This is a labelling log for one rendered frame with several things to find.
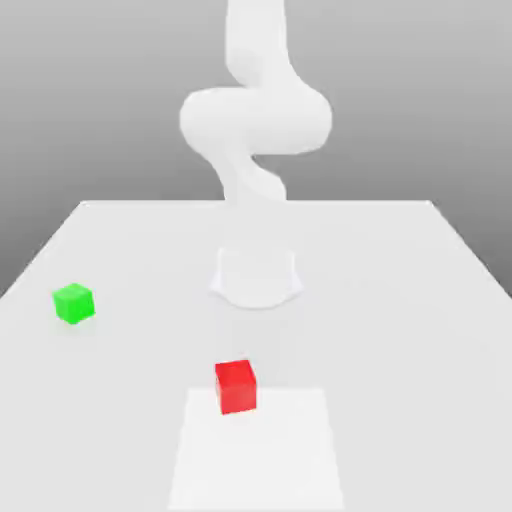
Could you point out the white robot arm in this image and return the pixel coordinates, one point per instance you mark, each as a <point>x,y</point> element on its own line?
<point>256,120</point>

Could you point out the small red cube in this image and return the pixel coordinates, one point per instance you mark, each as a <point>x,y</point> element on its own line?
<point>236,388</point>

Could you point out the small green cube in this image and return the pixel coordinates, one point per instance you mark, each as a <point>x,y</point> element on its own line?
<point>73,304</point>

